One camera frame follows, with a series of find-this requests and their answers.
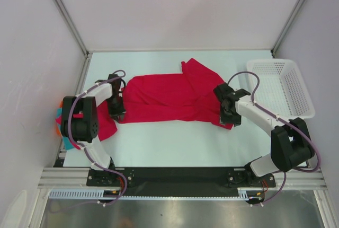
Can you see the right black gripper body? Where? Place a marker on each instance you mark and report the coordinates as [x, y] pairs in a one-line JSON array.
[[229, 116]]

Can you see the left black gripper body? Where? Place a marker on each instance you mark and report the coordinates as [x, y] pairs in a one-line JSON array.
[[116, 106]]

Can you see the red t shirt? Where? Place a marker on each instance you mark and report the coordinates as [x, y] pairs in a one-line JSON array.
[[185, 96], [107, 126]]

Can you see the white perforated plastic basket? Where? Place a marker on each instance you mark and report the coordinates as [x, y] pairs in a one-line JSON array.
[[282, 89]]

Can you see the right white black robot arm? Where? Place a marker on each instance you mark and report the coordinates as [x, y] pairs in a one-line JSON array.
[[290, 142]]

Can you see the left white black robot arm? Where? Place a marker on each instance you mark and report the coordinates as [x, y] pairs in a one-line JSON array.
[[80, 122]]

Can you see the folded red t shirt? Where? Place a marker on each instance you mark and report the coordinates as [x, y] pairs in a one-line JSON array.
[[107, 126]]

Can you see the orange t shirt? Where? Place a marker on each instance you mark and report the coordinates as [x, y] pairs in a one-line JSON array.
[[58, 119]]

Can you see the teal t shirt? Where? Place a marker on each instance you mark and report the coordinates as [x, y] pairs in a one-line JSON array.
[[67, 143]]

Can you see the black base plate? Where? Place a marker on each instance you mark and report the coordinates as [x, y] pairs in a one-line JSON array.
[[185, 182]]

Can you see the right slotted cable duct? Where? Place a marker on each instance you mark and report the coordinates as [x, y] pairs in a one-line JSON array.
[[251, 193]]

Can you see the slotted cable duct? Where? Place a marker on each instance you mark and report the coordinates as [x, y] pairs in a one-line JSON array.
[[100, 194], [251, 193]]

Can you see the left slotted cable duct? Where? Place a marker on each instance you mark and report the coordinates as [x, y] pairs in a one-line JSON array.
[[100, 194]]

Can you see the aluminium frame rail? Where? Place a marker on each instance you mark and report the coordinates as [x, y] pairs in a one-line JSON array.
[[63, 178]]

